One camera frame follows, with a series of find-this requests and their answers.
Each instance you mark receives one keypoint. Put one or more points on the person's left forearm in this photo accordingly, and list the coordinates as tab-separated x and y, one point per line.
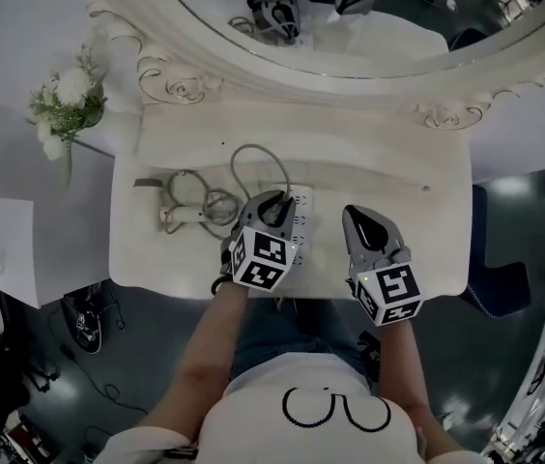
205	346

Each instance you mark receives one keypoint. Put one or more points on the white vase with flowers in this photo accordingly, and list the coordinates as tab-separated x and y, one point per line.
69	95

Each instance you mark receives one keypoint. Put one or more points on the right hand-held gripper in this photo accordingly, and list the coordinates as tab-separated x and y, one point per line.
388	293

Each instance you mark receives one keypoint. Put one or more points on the dark blue chair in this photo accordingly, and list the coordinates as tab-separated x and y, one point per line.
495	278

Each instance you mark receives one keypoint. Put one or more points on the open black case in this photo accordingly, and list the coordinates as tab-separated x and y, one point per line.
86	324

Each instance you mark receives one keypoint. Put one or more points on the white hair dryer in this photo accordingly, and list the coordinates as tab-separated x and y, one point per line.
180	214

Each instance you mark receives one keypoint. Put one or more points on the person's right forearm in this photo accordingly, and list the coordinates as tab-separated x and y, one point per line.
400	360

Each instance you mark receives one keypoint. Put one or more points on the oval mirror with ornate frame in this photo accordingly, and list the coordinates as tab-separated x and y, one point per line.
398	41

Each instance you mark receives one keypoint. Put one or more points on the white shelf cabinet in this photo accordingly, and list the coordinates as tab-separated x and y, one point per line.
2	220

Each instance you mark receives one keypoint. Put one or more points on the cream ornate dressing table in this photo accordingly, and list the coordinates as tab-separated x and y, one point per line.
388	162

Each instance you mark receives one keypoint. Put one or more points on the black waist-worn device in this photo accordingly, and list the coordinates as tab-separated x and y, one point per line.
370	356

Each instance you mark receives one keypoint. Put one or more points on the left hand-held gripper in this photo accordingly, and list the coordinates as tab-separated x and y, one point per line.
263	256

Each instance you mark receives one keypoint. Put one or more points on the person's blue jeans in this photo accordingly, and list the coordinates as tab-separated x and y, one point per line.
292	336

